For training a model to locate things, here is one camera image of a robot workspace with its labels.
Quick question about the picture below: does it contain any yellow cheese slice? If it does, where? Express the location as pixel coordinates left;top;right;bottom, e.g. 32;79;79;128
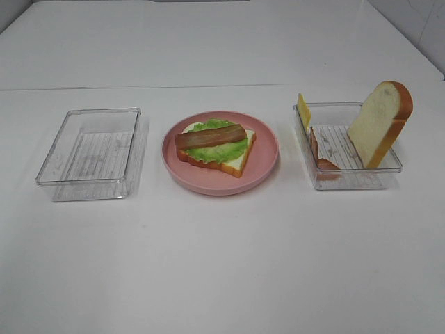
297;93;312;134

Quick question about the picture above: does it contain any clear right plastic container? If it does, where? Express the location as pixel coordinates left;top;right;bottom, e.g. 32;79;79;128
293;102;403;191

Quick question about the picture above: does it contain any bread slice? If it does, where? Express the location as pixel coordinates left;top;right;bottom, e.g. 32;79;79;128
347;81;413;169
177;129;257;177

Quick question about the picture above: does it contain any pink round plate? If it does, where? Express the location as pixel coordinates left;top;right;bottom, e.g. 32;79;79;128
161;111;279;196

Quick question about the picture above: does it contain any clear left plastic container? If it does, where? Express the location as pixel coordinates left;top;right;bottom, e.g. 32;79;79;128
35;108;144;202

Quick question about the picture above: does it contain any clear plastic container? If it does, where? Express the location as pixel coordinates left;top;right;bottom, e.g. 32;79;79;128
35;108;144;202
293;102;403;191

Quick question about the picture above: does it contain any pink bacon strip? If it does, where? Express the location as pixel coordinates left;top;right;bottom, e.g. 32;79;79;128
309;127;340;181

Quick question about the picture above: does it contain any green lettuce leaf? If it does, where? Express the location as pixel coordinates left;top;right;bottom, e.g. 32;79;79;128
182;118;256;168

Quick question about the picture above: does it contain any brown bacon strip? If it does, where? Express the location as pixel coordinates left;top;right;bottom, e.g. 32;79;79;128
175;124;247;150

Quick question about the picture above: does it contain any upright bread slice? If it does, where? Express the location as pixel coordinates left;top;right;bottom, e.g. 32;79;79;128
347;81;413;169

